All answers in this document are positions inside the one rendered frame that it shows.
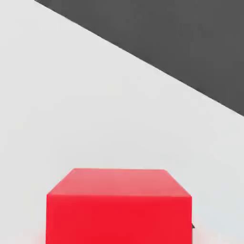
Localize small red cube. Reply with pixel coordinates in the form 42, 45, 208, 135
46, 168, 193, 244

